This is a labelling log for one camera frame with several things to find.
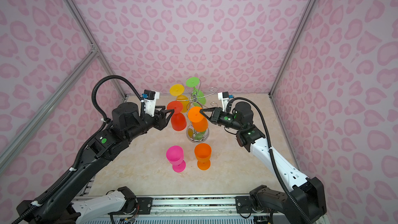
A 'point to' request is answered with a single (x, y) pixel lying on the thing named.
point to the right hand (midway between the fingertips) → (201, 112)
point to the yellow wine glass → (178, 90)
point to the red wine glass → (178, 119)
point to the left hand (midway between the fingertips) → (169, 106)
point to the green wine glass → (198, 97)
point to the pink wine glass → (175, 156)
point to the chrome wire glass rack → (192, 135)
